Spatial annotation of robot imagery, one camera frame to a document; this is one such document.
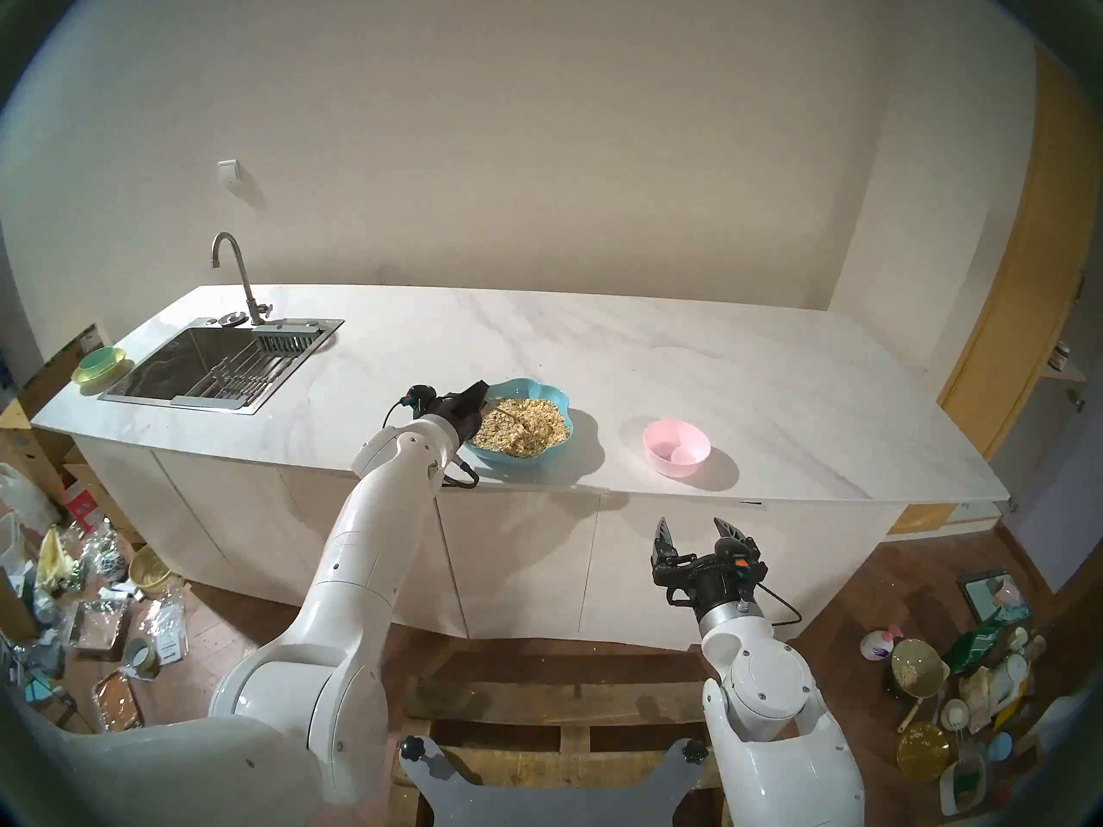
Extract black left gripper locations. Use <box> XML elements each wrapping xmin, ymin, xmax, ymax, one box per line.
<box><xmin>433</xmin><ymin>380</ymin><xmax>489</xmax><ymax>445</ymax></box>

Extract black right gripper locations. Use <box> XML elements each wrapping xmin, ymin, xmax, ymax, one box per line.
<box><xmin>652</xmin><ymin>514</ymin><xmax>768</xmax><ymax>613</ymax></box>

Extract blue flower-shaped bowl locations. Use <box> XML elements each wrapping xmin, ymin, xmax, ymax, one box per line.
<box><xmin>461</xmin><ymin>379</ymin><xmax>576</xmax><ymax>471</ymax></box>

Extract pink plastic bowl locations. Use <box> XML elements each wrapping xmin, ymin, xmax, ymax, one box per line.
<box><xmin>642</xmin><ymin>419</ymin><xmax>712</xmax><ymax>478</ymax></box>

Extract olive strainer bowl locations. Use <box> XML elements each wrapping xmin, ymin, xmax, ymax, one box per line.
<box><xmin>890</xmin><ymin>637</ymin><xmax>950</xmax><ymax>733</ymax></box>

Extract large oat flakes heap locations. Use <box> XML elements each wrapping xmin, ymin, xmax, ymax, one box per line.
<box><xmin>472</xmin><ymin>396</ymin><xmax>571</xmax><ymax>457</ymax></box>

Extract white counter cabinet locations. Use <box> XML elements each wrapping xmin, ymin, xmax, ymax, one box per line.
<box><xmin>69</xmin><ymin>433</ymin><xmax>910</xmax><ymax>650</ymax></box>

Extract wooden pallet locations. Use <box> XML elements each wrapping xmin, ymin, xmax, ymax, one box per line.
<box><xmin>383</xmin><ymin>636</ymin><xmax>725</xmax><ymax>827</ymax></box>

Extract steel sink drain rack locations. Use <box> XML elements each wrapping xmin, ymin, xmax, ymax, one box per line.
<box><xmin>177</xmin><ymin>351</ymin><xmax>298</xmax><ymax>401</ymax></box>

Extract steel gooseneck faucet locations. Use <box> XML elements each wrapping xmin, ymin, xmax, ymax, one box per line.
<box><xmin>211</xmin><ymin>232</ymin><xmax>273</xmax><ymax>326</ymax></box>

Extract green snack bag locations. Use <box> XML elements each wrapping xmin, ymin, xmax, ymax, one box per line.
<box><xmin>944</xmin><ymin>623</ymin><xmax>1009</xmax><ymax>675</ymax></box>

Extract stainless steel sink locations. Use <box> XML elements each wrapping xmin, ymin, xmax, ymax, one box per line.
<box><xmin>97</xmin><ymin>317</ymin><xmax>346</xmax><ymax>416</ymax></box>

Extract yellow glass plate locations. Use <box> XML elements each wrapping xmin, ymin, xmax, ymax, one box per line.
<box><xmin>896</xmin><ymin>722</ymin><xmax>950</xmax><ymax>783</ymax></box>

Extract white plastic jug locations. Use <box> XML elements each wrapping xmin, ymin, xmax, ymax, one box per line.
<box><xmin>982</xmin><ymin>653</ymin><xmax>1026</xmax><ymax>706</ymax></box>

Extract white container green contents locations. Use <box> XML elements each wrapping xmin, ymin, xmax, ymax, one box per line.
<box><xmin>939</xmin><ymin>752</ymin><xmax>992</xmax><ymax>816</ymax></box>

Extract lavender door leaf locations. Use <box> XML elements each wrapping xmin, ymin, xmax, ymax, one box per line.
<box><xmin>1000</xmin><ymin>377</ymin><xmax>1103</xmax><ymax>594</ymax></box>

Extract green and yellow dish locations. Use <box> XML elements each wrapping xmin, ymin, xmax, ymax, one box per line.
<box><xmin>71</xmin><ymin>346</ymin><xmax>128</xmax><ymax>387</ymax></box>

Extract clear packaged bag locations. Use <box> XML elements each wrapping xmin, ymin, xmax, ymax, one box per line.
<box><xmin>129</xmin><ymin>597</ymin><xmax>189</xmax><ymax>665</ymax></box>

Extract red box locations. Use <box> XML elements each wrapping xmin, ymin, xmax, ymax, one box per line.
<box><xmin>62</xmin><ymin>481</ymin><xmax>109</xmax><ymax>533</ymax></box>

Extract brown cardboard box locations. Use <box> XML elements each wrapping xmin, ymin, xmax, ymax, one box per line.
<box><xmin>0</xmin><ymin>321</ymin><xmax>109</xmax><ymax>490</ymax></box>

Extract clear foil tray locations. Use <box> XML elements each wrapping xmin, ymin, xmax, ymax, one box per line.
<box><xmin>71</xmin><ymin>597</ymin><xmax>130</xmax><ymax>654</ymax></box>

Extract yellow-green bag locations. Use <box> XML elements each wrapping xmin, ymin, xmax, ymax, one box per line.
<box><xmin>34</xmin><ymin>528</ymin><xmax>77</xmax><ymax>594</ymax></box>

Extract white plastic bag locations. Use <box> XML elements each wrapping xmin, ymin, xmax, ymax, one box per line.
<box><xmin>0</xmin><ymin>463</ymin><xmax>61</xmax><ymax>529</ymax></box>

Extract clear tray brown contents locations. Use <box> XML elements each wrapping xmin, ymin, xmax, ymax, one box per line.
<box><xmin>92</xmin><ymin>668</ymin><xmax>146</xmax><ymax>736</ymax></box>

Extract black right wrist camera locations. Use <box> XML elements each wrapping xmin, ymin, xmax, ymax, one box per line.
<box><xmin>720</xmin><ymin>537</ymin><xmax>765</xmax><ymax>581</ymax></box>

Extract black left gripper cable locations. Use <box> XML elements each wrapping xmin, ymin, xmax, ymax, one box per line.
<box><xmin>383</xmin><ymin>393</ymin><xmax>481</xmax><ymax>490</ymax></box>

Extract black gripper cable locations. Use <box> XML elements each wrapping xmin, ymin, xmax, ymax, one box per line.
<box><xmin>757</xmin><ymin>578</ymin><xmax>804</xmax><ymax>625</ymax></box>
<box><xmin>383</xmin><ymin>393</ymin><xmax>481</xmax><ymax>490</ymax></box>

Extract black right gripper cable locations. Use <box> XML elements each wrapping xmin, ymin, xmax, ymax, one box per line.
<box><xmin>757</xmin><ymin>578</ymin><xmax>804</xmax><ymax>625</ymax></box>

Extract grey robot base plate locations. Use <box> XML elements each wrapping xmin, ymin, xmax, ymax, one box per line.
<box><xmin>401</xmin><ymin>735</ymin><xmax>712</xmax><ymax>827</ymax></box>

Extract yellow wooden door frame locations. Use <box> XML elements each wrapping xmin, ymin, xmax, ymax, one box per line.
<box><xmin>888</xmin><ymin>46</ymin><xmax>1091</xmax><ymax>538</ymax></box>

